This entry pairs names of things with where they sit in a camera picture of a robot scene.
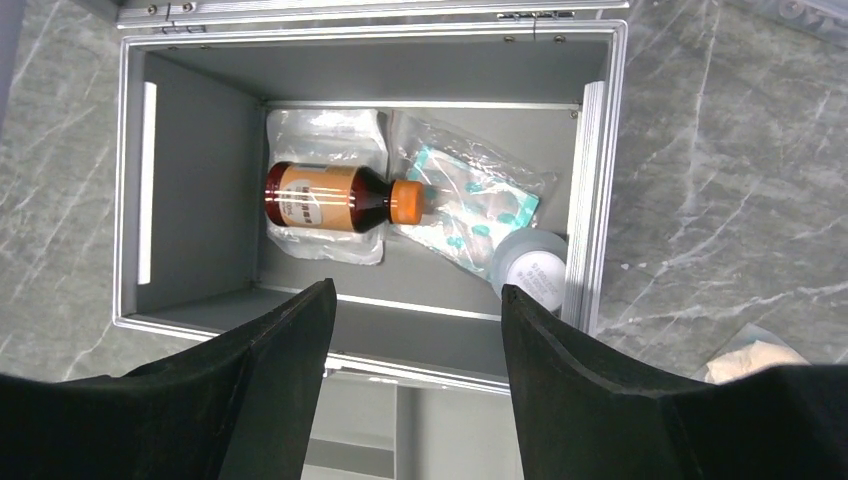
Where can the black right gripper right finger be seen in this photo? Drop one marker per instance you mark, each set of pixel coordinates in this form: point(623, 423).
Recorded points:
point(584, 410)

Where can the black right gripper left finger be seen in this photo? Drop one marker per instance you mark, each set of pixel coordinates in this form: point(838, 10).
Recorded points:
point(238, 406)

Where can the white disinfectant bottle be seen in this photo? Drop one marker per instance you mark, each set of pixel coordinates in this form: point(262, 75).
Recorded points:
point(535, 261)

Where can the brown bottle orange cap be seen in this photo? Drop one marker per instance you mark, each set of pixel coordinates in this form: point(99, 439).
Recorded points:
point(339, 198)

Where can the teal patterned plaster bag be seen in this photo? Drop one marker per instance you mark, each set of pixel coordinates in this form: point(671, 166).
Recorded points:
point(474, 196)

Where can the white gauze packet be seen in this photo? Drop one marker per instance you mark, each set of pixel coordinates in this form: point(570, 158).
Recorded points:
point(350, 137)

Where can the grey metal medicine case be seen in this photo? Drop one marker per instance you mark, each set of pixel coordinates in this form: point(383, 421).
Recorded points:
point(540, 81)

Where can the grey plastic divided tray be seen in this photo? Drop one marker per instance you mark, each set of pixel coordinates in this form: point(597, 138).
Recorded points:
point(373, 427)

